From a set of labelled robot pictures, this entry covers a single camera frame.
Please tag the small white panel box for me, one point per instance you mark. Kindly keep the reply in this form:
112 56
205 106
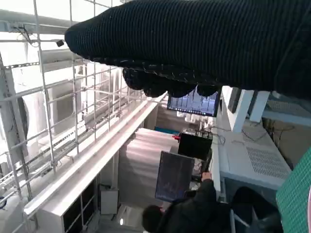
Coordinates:
109 201

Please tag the pink bowl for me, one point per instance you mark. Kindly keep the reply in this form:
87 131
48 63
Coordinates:
309 204

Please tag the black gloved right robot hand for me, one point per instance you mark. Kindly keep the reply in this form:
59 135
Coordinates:
194 43

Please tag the person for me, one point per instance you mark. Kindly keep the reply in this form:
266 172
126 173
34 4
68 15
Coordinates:
194 208

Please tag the teal board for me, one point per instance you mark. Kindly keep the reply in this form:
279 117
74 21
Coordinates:
165 129

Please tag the black security camera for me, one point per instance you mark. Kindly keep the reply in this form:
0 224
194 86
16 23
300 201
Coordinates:
60 43

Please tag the white shelf cabinet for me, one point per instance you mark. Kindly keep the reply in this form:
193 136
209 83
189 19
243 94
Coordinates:
56 211

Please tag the white desk frame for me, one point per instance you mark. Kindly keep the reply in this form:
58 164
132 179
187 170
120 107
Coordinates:
239 121

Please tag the white perforated metal cabinet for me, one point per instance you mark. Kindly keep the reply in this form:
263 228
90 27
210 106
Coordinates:
255 157

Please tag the grey ceiling duct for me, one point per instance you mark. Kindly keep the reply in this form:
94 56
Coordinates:
24 18

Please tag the green cutting mat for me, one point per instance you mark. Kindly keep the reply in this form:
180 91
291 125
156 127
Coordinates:
296 194

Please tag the long white beam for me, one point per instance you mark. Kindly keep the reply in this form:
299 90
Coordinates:
97 155

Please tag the white perforated cabinet on castors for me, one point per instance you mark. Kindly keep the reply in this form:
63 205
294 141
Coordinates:
286 109

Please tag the lit computer monitor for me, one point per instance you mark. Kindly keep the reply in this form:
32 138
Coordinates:
189 106

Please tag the small red item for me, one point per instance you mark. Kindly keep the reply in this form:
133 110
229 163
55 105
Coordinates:
175 138

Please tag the black equipment box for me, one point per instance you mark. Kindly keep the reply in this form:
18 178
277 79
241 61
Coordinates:
194 145

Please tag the dark computer monitor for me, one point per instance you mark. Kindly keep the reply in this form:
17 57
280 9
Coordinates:
173 177

